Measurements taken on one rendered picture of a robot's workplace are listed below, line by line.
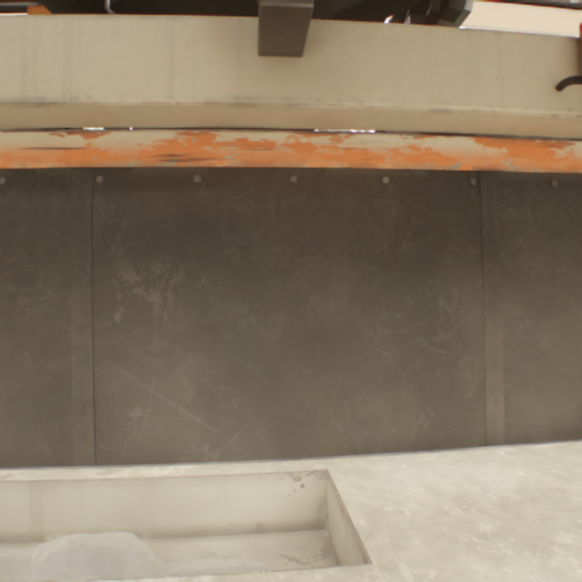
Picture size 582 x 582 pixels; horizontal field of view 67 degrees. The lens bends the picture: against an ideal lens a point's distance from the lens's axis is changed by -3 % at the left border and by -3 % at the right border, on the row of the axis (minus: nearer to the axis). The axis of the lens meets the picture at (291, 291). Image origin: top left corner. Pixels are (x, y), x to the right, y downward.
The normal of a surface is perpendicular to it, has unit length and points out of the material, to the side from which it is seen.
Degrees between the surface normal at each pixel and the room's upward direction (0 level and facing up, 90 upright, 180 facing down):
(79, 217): 90
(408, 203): 90
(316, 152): 90
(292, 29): 180
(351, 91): 90
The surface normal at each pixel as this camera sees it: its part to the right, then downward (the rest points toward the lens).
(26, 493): 0.09, -0.03
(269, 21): 0.02, 1.00
